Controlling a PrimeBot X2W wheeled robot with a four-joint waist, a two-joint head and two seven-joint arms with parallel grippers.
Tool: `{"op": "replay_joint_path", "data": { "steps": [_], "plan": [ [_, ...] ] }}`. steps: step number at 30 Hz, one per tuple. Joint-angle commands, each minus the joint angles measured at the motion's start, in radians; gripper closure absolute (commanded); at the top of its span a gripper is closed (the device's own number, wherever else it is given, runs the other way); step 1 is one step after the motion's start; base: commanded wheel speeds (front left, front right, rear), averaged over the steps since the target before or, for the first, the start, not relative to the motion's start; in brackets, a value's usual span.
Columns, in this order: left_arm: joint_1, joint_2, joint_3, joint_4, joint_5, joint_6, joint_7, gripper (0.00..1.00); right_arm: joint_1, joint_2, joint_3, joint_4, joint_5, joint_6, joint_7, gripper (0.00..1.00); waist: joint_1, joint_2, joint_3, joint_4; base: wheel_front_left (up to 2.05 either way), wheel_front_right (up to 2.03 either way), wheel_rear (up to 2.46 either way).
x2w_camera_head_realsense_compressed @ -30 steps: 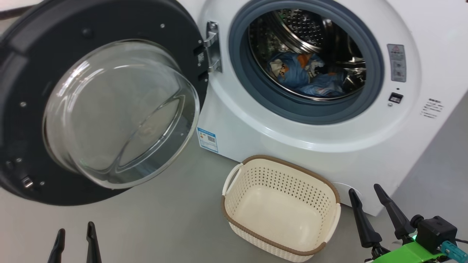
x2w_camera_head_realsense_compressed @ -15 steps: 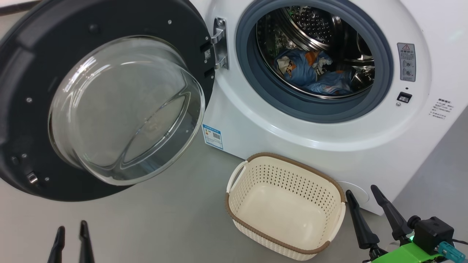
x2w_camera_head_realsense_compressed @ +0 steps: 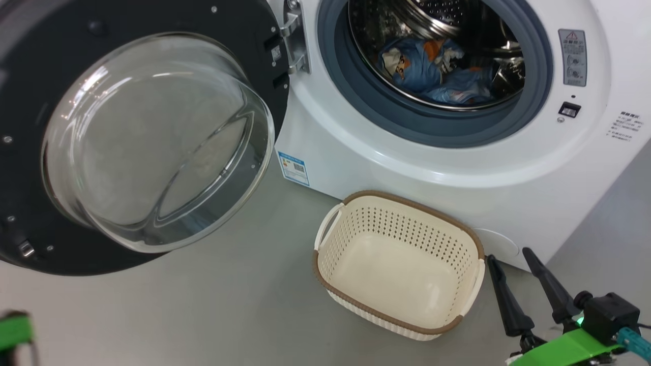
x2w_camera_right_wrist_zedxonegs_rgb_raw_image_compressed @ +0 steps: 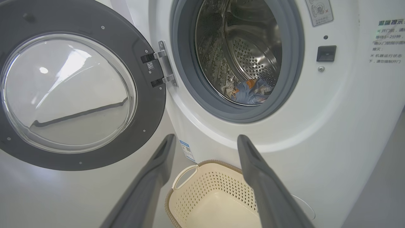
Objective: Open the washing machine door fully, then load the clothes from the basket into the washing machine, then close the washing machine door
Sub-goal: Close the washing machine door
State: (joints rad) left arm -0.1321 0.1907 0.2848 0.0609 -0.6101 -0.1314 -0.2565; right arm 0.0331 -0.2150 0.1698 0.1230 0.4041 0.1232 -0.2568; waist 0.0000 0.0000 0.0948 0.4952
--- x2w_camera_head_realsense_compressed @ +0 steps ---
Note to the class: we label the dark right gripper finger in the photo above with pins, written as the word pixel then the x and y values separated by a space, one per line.
pixel 511 310
pixel 554 295

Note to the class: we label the blue bear print garment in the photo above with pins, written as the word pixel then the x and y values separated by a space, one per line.
pixel 463 86

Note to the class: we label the grey warning label plate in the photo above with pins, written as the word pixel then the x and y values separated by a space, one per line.
pixel 573 56

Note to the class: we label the round white filter cover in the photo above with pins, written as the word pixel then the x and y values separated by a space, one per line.
pixel 501 246

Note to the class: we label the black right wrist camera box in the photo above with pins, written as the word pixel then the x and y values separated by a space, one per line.
pixel 610 315

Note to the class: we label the blue white energy label sticker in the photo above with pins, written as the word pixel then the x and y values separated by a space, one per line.
pixel 293 168

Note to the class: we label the white front-load washing machine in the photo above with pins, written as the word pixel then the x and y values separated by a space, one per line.
pixel 457 168

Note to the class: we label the blue white orange garment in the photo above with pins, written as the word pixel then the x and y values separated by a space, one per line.
pixel 414 63

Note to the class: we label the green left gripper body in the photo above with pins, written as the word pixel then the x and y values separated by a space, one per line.
pixel 14 333

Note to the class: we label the cream perforated laundry basket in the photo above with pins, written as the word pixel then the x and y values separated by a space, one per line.
pixel 396 274

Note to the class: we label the washing machine glass door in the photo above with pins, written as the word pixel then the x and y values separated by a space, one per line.
pixel 30 76

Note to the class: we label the silver metal door hinge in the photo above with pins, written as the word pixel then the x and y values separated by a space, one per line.
pixel 296 40

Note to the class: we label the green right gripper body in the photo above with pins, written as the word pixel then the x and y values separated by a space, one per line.
pixel 564 351

